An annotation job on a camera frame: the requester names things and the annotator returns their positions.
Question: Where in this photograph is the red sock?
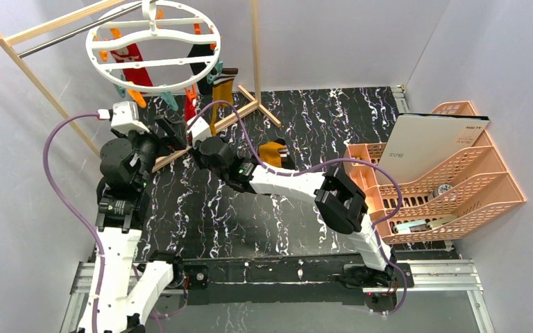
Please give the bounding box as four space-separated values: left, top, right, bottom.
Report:
184 95 196 123
110 44 155 88

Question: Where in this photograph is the mustard yellow sock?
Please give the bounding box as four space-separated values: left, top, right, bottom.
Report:
258 142 285 167
209 67 239 136

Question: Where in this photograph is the white round clip hanger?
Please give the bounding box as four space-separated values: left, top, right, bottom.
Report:
85 26 223 89

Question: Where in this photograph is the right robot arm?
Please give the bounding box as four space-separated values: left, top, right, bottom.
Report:
191 136 398 289

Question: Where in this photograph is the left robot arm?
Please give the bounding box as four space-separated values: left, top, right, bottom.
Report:
76 112 188 332

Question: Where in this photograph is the teal clothes clip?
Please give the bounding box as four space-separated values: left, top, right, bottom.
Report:
160 92 180 111

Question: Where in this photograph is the orange clothes clip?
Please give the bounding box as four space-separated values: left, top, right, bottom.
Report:
185 85 198 106

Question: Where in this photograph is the metal rack rod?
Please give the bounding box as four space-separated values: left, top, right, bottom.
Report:
17 1 142 58

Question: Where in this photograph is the white flat box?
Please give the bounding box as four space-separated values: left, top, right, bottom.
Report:
378 113 490 184

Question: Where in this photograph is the round metal can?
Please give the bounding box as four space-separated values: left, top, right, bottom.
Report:
432 184 452 198

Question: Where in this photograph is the pink plastic file organizer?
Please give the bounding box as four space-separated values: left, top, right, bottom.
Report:
342 101 527 244

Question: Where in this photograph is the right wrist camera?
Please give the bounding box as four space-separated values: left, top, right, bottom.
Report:
187 117 212 148

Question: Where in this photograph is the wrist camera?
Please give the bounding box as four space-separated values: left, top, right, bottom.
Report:
187 117 212 148
96 101 150 135

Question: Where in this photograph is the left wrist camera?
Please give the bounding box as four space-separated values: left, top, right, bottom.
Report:
96 101 150 135

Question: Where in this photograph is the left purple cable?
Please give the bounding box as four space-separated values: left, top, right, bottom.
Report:
42 112 167 333

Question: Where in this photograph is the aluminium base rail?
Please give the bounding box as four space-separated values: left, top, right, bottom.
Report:
59 250 498 333

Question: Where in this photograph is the wooden clothes rack frame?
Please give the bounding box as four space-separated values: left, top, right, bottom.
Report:
0 0 282 173

